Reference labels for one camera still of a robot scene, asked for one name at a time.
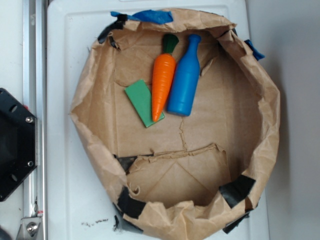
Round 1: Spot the blue tape piece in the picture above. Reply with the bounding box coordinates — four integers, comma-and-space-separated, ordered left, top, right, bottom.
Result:
110, 9, 174, 25
244, 39, 266, 61

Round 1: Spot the aluminium extrusion rail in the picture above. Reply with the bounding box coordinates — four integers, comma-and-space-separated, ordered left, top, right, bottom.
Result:
17, 0, 50, 240

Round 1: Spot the green flat block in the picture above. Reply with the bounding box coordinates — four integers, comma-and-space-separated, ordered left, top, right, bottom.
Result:
124, 79, 156, 128

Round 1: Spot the blue tape piece top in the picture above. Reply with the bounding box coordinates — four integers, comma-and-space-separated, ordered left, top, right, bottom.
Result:
110, 9, 174, 25

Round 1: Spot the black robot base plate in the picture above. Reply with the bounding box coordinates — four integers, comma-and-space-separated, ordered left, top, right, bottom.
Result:
0, 88, 37, 202

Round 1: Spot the orange toy carrot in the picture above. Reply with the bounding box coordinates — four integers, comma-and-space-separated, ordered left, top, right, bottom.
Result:
151, 33, 179, 122

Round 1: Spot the blue toy bottle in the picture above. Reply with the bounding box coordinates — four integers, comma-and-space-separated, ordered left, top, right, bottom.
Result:
167, 34, 201, 117

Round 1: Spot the brown paper lined bin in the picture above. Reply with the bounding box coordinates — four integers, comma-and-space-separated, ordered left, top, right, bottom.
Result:
70, 8, 280, 240

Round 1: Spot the blue tape piece right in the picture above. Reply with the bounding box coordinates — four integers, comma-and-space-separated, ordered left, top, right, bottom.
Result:
244, 39, 266, 61

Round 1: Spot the white plastic tray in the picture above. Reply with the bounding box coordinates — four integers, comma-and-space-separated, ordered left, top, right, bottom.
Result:
46, 0, 271, 240

